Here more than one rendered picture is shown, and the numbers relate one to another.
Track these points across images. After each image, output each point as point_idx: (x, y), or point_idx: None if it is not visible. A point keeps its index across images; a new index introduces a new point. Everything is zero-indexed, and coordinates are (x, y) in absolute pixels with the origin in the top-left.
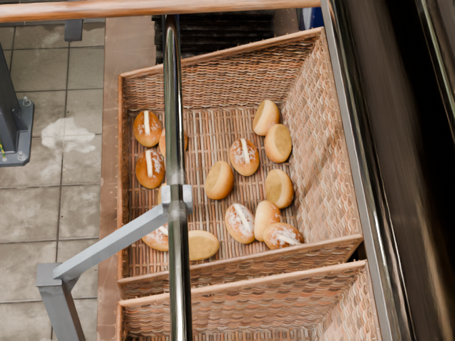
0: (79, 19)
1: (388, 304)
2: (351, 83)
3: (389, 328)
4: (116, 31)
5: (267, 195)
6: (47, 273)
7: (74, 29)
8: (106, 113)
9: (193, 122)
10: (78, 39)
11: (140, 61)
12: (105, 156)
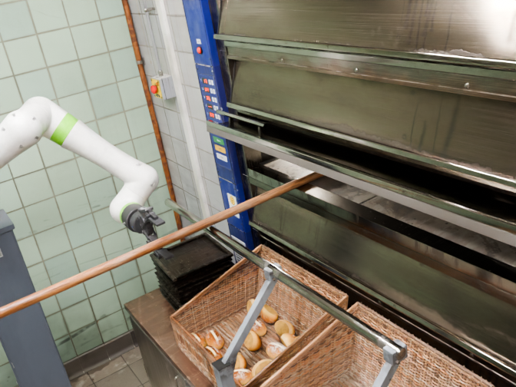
0: (167, 250)
1: (403, 191)
2: (328, 161)
3: (410, 198)
4: (144, 318)
5: (281, 334)
6: (219, 363)
7: (167, 254)
8: (167, 350)
9: (218, 330)
10: (172, 256)
11: (167, 322)
12: (181, 367)
